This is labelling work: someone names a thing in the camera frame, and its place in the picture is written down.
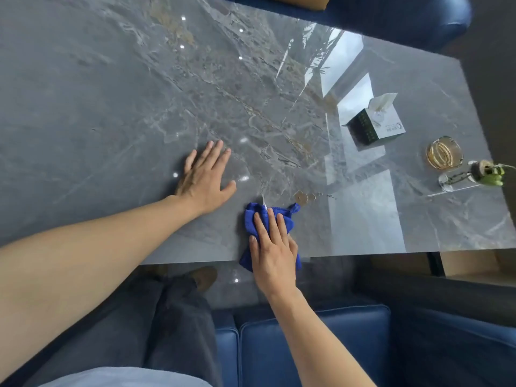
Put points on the person's left hand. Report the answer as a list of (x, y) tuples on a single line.
[(203, 185)]

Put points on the person's right hand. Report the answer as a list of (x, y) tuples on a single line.
[(274, 257)]

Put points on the person's right thumb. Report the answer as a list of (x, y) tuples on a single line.
[(253, 249)]

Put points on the person's left middle finger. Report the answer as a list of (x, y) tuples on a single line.
[(215, 155)]

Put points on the person's right little finger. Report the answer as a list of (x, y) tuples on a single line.
[(293, 245)]

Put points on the person's left thumb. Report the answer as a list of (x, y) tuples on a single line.
[(228, 189)]

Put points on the person's left little finger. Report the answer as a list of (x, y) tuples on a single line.
[(189, 161)]

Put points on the person's right middle finger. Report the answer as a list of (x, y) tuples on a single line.
[(275, 223)]

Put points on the blue cleaning cloth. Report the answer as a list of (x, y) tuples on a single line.
[(252, 221)]

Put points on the person's left forearm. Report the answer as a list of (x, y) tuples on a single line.
[(88, 261)]

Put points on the person's right forearm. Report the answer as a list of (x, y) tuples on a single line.
[(310, 342)]

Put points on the person's grey trousers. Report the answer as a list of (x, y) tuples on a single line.
[(177, 326)]

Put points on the blue leather sofa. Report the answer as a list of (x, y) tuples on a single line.
[(363, 346)]

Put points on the dark green tissue box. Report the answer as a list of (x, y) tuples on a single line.
[(373, 126)]

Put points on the white tissue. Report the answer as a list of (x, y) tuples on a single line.
[(383, 101)]

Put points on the tan cushion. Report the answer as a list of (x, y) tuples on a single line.
[(300, 0)]

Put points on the glass ashtray with gold rings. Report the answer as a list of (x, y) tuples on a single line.
[(444, 153)]

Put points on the person's light blue shirt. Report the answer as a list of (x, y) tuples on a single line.
[(129, 378)]

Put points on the blue leather armchair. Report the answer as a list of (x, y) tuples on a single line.
[(387, 16)]

